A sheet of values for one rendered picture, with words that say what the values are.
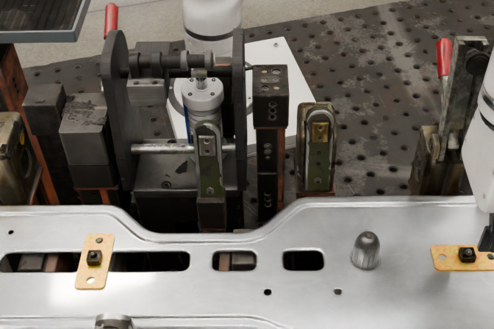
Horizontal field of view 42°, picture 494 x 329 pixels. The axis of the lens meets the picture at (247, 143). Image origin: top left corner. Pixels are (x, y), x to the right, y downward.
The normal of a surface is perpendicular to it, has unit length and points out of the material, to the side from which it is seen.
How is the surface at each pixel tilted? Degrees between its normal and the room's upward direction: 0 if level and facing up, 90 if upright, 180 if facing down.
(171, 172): 0
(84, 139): 90
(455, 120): 81
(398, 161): 0
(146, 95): 90
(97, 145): 90
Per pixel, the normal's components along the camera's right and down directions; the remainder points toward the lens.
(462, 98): -0.01, 0.58
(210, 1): -0.18, -0.25
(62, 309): -0.03, -0.72
